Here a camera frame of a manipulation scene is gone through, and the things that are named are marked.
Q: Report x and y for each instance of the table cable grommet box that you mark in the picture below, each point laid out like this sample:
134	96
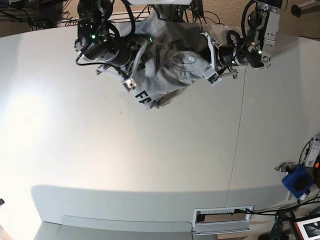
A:
227	220

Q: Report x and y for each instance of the white barcode power adapter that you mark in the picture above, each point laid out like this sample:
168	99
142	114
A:
313	152

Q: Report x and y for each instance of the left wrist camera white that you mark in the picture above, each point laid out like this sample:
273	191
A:
212	76

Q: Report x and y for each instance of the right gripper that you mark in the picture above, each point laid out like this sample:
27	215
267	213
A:
123	64

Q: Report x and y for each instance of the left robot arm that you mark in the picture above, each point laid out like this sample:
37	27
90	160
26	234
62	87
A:
252	47

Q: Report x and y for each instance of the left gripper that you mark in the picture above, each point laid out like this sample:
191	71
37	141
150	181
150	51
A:
221	57

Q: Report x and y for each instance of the grey T-shirt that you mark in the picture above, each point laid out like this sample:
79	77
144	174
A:
168	65

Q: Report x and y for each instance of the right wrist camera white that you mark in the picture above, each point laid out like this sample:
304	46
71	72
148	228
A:
129	84

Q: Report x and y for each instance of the blue plastic device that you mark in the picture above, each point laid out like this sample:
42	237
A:
298	181

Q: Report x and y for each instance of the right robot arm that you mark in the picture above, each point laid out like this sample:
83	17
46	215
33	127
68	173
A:
100	43

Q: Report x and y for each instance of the metal table clamp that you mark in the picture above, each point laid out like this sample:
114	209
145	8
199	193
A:
285	167

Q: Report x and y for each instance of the framed picture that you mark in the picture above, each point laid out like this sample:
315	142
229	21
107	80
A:
308	228

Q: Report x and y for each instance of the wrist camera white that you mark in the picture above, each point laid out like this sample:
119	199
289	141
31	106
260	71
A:
212	76
129	84

